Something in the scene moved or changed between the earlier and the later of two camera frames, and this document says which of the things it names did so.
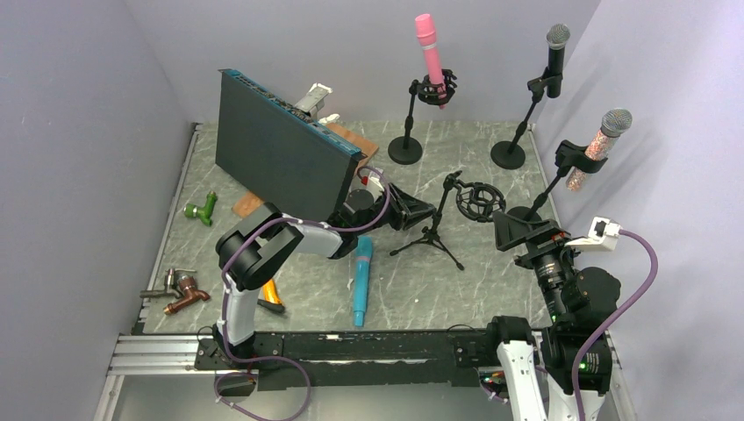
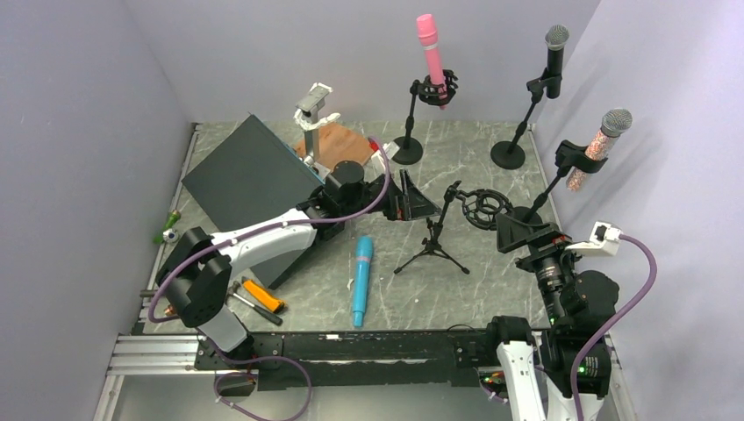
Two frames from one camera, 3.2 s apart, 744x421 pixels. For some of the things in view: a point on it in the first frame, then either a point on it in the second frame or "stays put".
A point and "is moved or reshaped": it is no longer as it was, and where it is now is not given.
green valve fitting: x=205 y=212 to x=174 y=217
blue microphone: x=361 y=271 stays put
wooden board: x=253 y=202 to x=339 y=142
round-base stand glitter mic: x=568 y=155 stays put
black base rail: x=299 y=360 stays put
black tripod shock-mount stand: x=478 y=201 is moved or reshaped
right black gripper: x=511 y=231 stays put
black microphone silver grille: x=557 y=37 stays put
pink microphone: x=426 y=35 stays put
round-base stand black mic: x=510 y=154 stays put
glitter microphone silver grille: x=614 y=123 stays put
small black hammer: x=276 y=307 to x=259 y=310
